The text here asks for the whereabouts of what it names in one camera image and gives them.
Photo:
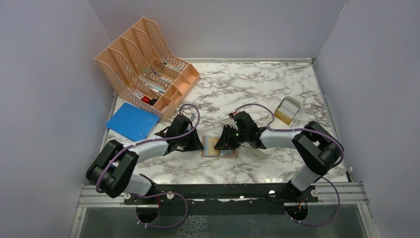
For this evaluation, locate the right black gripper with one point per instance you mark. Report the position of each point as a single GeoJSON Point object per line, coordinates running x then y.
{"type": "Point", "coordinates": [225, 142]}

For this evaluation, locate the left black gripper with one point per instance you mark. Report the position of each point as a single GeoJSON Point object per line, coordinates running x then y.
{"type": "Point", "coordinates": [196, 144]}

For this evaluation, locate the brown leather card holder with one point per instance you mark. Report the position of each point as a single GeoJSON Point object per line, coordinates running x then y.
{"type": "Point", "coordinates": [223, 153]}

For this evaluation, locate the credit card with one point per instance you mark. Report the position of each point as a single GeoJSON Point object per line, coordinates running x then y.
{"type": "Point", "coordinates": [209, 151]}

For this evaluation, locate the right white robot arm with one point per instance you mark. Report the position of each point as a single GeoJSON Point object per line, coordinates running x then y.
{"type": "Point", "coordinates": [318, 149]}

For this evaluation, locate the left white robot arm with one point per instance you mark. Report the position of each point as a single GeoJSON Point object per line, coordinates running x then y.
{"type": "Point", "coordinates": [112, 170]}

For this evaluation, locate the stack of cards in tray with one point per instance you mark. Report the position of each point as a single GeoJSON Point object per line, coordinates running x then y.
{"type": "Point", "coordinates": [287, 111]}

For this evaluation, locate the blue folder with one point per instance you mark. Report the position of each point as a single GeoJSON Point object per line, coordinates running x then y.
{"type": "Point", "coordinates": [132, 122]}

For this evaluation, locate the red item in organizer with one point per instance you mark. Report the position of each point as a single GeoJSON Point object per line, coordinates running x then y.
{"type": "Point", "coordinates": [148, 100]}

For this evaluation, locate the peach plastic file organizer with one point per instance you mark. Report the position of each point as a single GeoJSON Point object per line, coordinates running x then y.
{"type": "Point", "coordinates": [139, 63]}

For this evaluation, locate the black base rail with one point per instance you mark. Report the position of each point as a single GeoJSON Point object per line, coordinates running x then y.
{"type": "Point", "coordinates": [222, 199]}

